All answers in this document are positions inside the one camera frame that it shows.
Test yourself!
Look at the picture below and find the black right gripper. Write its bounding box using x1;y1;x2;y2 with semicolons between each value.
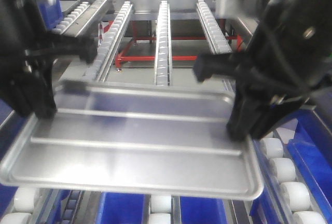
192;26;327;141

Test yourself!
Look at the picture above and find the grey roller rail centre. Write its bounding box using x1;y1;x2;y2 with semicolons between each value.
154;1;172;87

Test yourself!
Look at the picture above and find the blue bin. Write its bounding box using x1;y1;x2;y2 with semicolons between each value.
180;197;227;224
95;192;144;223

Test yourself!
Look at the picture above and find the red steel frame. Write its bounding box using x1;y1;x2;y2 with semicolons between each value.
100;19;243;70

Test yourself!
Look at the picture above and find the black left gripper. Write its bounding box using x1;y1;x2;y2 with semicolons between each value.
1;0;98;118

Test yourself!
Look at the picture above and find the silver metal tray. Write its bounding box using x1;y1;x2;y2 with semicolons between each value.
1;80;264;201

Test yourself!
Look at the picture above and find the steel shelf cross beam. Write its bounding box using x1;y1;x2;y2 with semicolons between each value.
103;0;216;21

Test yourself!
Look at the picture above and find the large blue crate right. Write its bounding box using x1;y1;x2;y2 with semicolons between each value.
287;108;331;223

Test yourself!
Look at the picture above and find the blue bin lower left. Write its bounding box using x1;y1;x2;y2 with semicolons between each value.
95;192;144;223

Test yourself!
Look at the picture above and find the near right roller rail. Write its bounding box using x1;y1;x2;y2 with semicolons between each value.
259;128;330;224

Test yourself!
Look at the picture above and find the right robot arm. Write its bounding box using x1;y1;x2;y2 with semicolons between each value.
193;0;331;141

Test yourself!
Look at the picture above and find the blue bin lower centre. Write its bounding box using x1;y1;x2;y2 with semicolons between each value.
180;197;227;224

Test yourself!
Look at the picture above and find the roller rail with white wheels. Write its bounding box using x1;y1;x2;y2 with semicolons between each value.
82;1;133;81

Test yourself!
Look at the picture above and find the roller rail far left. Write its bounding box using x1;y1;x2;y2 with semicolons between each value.
51;2;90;34

